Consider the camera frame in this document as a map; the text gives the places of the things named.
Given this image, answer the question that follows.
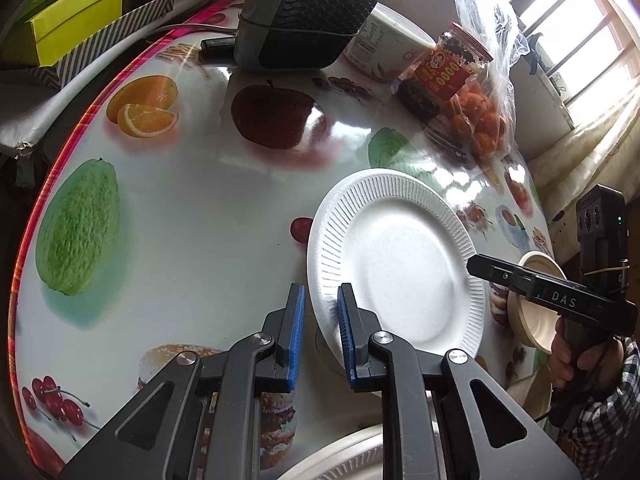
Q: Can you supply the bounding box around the yellow-green cardboard box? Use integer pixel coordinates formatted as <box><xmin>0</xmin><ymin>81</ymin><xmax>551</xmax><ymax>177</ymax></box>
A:
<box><xmin>27</xmin><ymin>0</ymin><xmax>128</xmax><ymax>67</ymax></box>

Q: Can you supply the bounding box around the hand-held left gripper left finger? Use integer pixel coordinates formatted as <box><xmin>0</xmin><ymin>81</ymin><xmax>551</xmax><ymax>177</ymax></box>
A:
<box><xmin>59</xmin><ymin>282</ymin><xmax>307</xmax><ymax>480</ymax></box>

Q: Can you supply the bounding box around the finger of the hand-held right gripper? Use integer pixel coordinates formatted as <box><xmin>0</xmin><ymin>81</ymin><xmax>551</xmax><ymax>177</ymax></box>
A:
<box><xmin>467</xmin><ymin>254</ymin><xmax>538</xmax><ymax>302</ymax></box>

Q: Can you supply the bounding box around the clear bag of oranges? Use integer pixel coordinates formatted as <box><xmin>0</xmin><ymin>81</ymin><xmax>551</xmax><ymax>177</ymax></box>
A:
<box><xmin>420</xmin><ymin>0</ymin><xmax>531</xmax><ymax>161</ymax></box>

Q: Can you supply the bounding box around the beige paper bowl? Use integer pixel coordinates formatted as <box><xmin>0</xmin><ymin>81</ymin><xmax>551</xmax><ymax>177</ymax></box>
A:
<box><xmin>506</xmin><ymin>251</ymin><xmax>568</xmax><ymax>351</ymax></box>

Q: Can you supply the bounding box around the cream printed curtain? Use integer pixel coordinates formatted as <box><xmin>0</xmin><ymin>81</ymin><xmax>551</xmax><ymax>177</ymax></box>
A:
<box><xmin>525</xmin><ymin>95</ymin><xmax>640</xmax><ymax>211</ymax></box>

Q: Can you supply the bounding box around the grey and black space heater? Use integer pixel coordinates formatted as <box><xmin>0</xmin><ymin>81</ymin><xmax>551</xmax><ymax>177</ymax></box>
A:
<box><xmin>235</xmin><ymin>0</ymin><xmax>382</xmax><ymax>72</ymax></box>

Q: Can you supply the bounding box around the person's right hand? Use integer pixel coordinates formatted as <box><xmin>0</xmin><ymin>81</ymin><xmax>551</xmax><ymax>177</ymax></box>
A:
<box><xmin>548</xmin><ymin>316</ymin><xmax>627</xmax><ymax>401</ymax></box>

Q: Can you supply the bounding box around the grey striped box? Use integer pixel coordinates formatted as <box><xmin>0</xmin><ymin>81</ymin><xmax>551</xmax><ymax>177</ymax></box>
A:
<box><xmin>0</xmin><ymin>0</ymin><xmax>177</xmax><ymax>92</ymax></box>

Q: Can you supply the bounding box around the food print tablecloth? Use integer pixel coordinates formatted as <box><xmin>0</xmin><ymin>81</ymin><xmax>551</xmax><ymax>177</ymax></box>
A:
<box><xmin>7</xmin><ymin>0</ymin><xmax>556</xmax><ymax>480</ymax></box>

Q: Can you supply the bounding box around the white plastic tub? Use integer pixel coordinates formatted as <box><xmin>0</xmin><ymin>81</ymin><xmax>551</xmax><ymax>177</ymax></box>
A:
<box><xmin>342</xmin><ymin>2</ymin><xmax>438</xmax><ymax>81</ymax></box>

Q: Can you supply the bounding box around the glass jar with red label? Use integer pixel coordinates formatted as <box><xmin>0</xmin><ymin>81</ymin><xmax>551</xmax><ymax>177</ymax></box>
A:
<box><xmin>397</xmin><ymin>21</ymin><xmax>493</xmax><ymax>121</ymax></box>

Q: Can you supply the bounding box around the window with white frame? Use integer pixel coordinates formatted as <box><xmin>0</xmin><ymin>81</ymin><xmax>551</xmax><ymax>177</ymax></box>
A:
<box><xmin>492</xmin><ymin>0</ymin><xmax>640</xmax><ymax>131</ymax></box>

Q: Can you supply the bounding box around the black heater cable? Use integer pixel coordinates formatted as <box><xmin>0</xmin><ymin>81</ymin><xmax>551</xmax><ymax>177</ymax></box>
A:
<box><xmin>237</xmin><ymin>13</ymin><xmax>363</xmax><ymax>40</ymax></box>

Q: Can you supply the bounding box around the black plug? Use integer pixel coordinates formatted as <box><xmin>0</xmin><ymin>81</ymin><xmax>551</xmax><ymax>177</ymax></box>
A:
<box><xmin>200</xmin><ymin>37</ymin><xmax>238</xmax><ymax>61</ymax></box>

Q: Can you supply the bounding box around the white ribbed paper plate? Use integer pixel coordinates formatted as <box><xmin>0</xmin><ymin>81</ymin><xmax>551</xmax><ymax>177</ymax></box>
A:
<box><xmin>306</xmin><ymin>168</ymin><xmax>487</xmax><ymax>361</ymax></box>
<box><xmin>277</xmin><ymin>422</ymin><xmax>451</xmax><ymax>480</ymax></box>

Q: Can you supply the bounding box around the person's right forearm plaid sleeve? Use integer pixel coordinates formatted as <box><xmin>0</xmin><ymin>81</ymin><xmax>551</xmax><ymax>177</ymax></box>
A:
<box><xmin>560</xmin><ymin>335</ymin><xmax>640</xmax><ymax>480</ymax></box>

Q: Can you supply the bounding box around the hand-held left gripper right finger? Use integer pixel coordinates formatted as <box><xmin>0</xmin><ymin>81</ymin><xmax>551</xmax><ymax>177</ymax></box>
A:
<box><xmin>337</xmin><ymin>282</ymin><xmax>583</xmax><ymax>480</ymax></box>

